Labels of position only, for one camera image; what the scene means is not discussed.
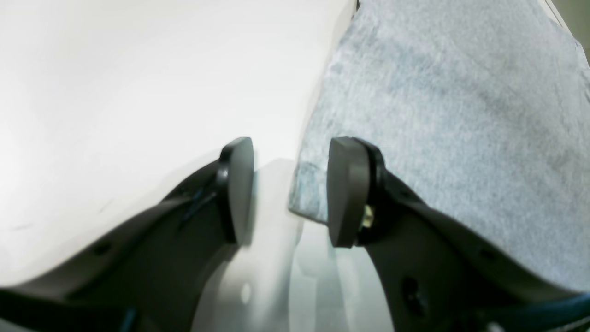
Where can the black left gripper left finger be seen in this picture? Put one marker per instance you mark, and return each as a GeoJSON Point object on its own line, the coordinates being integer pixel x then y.
{"type": "Point", "coordinates": [147, 274]}

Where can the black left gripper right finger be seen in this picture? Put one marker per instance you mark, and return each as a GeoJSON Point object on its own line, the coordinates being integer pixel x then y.
{"type": "Point", "coordinates": [437, 275]}

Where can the grey T-shirt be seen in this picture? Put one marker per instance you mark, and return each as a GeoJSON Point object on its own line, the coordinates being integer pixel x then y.
{"type": "Point", "coordinates": [481, 107]}

